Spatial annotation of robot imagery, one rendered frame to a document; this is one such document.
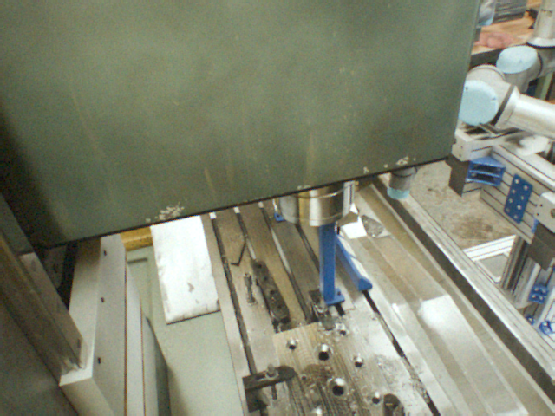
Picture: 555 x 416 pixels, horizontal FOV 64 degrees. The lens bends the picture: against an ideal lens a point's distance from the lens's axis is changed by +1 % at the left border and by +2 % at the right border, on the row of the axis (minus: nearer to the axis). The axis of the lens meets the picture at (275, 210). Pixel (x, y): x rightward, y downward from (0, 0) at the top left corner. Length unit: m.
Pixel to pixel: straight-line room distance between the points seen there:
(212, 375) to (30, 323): 1.03
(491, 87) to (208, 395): 1.26
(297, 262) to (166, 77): 1.06
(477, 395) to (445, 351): 0.15
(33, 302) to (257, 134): 0.36
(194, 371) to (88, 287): 0.86
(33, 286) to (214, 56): 0.36
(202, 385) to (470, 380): 0.84
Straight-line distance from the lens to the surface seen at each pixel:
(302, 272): 1.50
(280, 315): 1.30
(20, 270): 0.61
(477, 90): 1.34
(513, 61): 1.82
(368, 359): 1.19
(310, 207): 0.79
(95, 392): 0.77
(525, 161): 1.84
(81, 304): 0.84
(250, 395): 1.17
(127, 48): 0.56
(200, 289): 1.82
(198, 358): 1.68
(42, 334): 0.69
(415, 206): 1.96
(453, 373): 1.53
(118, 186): 0.64
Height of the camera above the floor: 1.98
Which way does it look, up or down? 38 degrees down
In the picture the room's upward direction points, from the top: 5 degrees counter-clockwise
